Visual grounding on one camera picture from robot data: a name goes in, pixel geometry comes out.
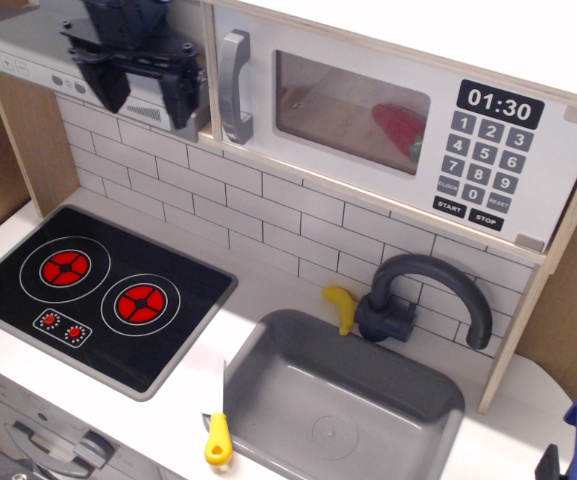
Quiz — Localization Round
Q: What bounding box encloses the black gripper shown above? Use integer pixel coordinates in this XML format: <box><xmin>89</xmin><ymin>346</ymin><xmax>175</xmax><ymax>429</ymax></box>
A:
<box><xmin>60</xmin><ymin>1</ymin><xmax>208</xmax><ymax>129</ymax></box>

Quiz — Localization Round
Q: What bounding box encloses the grey microwave door handle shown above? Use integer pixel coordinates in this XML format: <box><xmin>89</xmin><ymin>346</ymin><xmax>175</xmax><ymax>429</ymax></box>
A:
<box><xmin>218</xmin><ymin>29</ymin><xmax>253</xmax><ymax>145</ymax></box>

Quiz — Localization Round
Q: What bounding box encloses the white toy microwave door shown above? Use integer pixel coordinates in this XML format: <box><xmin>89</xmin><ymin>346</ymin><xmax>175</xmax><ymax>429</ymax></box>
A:
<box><xmin>214</xmin><ymin>6</ymin><xmax>577</xmax><ymax>252</ymax></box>

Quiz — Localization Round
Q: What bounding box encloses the grey range hood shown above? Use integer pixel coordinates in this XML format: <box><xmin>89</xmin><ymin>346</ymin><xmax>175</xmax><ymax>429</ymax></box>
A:
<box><xmin>0</xmin><ymin>1</ymin><xmax>210</xmax><ymax>142</ymax></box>

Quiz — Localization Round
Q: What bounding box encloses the black toy stovetop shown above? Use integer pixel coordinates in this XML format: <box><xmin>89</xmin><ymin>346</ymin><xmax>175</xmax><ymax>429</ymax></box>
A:
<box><xmin>0</xmin><ymin>206</ymin><xmax>237</xmax><ymax>401</ymax></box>

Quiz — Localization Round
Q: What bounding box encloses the wooden toy kitchen cabinet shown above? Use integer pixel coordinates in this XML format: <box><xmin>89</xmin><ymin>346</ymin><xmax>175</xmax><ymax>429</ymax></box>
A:
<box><xmin>21</xmin><ymin>1</ymin><xmax>577</xmax><ymax>410</ymax></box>

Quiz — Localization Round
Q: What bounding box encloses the red toy pepper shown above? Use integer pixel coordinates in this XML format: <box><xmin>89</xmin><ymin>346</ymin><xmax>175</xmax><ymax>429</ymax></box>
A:
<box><xmin>371</xmin><ymin>103</ymin><xmax>426</xmax><ymax>164</ymax></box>

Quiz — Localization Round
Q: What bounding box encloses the yellow toy banana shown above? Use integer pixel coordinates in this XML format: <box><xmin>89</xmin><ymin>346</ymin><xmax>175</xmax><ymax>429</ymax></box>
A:
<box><xmin>322</xmin><ymin>286</ymin><xmax>356</xmax><ymax>336</ymax></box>

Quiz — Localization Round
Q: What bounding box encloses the dark grey toy faucet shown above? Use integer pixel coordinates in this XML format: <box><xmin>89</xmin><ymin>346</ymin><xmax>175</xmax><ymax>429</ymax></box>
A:
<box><xmin>355</xmin><ymin>254</ymin><xmax>493</xmax><ymax>351</ymax></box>

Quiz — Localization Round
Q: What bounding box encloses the grey toy sink basin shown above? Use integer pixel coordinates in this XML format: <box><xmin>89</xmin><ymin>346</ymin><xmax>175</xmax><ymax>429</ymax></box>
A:
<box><xmin>224</xmin><ymin>310</ymin><xmax>465</xmax><ymax>479</ymax></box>

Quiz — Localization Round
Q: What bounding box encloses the grey toy oven front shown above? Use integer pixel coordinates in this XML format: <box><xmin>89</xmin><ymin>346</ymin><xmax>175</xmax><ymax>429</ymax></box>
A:
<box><xmin>0</xmin><ymin>374</ymin><xmax>174</xmax><ymax>479</ymax></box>

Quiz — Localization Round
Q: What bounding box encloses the black clamp piece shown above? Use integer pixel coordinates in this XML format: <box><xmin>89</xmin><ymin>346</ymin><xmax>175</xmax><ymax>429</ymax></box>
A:
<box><xmin>534</xmin><ymin>444</ymin><xmax>562</xmax><ymax>480</ymax></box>

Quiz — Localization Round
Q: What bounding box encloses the yellow handled toy knife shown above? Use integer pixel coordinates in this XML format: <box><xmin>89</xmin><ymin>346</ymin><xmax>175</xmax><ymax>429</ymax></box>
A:
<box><xmin>202</xmin><ymin>358</ymin><xmax>233</xmax><ymax>467</ymax></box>

